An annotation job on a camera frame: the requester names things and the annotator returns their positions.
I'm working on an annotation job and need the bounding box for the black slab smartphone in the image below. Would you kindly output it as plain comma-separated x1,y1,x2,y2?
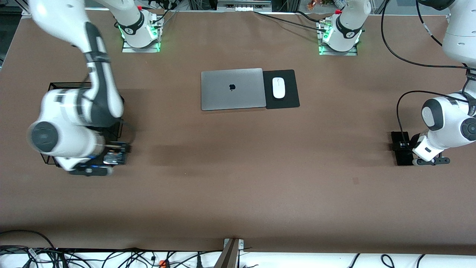
391,131,419,166

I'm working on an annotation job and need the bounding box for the black flip phone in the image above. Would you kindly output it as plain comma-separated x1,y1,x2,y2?
103,148,127,165

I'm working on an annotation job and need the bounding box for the black mesh two-tier tray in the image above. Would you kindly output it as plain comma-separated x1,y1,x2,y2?
40,82,125,168

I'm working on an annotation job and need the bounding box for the silver closed laptop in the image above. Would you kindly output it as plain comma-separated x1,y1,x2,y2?
201,68,267,111

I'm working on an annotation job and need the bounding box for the black mouse pad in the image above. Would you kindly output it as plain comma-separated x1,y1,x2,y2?
263,69,300,110

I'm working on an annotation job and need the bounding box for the white computer mouse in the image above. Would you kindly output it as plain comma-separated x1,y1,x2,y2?
272,77,286,99

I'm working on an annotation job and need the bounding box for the grey power strip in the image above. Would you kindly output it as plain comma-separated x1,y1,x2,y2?
218,0,272,12

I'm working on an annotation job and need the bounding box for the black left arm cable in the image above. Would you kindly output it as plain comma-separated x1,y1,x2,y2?
380,0,476,151

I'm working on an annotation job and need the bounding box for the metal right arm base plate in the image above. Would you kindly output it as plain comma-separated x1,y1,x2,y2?
122,37,161,53

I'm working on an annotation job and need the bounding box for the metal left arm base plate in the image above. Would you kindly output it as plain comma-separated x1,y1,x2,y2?
319,39,358,56

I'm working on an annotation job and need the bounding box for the black looping floor cable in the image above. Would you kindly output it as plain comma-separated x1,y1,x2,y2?
0,230,57,253

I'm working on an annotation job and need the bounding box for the grey aluminium frame post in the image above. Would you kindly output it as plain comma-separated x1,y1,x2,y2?
215,238,244,268

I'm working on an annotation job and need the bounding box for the short black table cable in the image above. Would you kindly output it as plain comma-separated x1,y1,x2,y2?
296,10,326,23

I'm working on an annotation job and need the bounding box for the long black table cable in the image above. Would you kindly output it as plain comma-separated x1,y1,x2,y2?
254,10,328,33

